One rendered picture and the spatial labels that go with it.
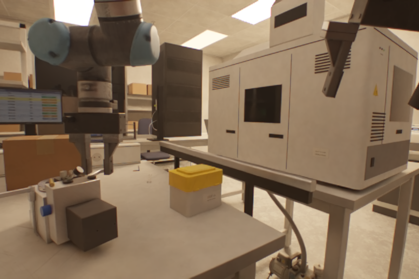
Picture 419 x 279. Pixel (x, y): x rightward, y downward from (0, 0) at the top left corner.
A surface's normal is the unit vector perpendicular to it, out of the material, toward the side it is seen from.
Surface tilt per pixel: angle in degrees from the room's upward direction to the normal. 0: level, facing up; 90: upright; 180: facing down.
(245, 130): 90
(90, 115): 90
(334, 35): 113
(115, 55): 135
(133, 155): 90
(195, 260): 0
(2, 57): 90
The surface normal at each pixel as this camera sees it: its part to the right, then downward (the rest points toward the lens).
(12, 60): 0.56, 0.09
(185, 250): 0.02, -0.99
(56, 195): 0.81, 0.07
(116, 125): 0.06, 0.11
